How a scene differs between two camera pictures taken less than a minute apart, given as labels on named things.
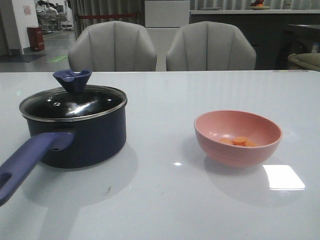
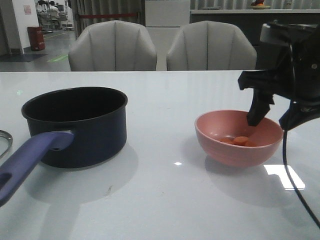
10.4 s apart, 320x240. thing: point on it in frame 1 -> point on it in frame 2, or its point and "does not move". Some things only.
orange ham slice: [240, 140] does not move
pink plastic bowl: [235, 139] does not move
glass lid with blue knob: [72, 101] -> [6, 142]
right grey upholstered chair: [207, 46] does not move
